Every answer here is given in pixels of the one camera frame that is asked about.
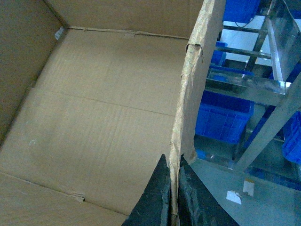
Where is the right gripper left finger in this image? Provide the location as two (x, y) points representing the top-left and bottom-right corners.
(122, 154), (171, 226)

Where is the stainless steel shelf cart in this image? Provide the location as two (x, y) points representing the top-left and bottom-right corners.
(194, 0), (301, 190)

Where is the blue plastic bin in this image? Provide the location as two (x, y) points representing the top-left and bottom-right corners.
(282, 112), (301, 164)
(195, 90), (254, 145)

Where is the large cardboard box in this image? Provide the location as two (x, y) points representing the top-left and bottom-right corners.
(0, 0), (225, 226)

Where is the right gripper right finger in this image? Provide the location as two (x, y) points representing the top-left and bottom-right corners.
(178, 156), (238, 226)

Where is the blue plastic bin middle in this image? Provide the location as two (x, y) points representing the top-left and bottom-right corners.
(195, 90), (254, 145)

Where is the blue plastic bin right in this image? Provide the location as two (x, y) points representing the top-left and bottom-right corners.
(282, 112), (301, 164)

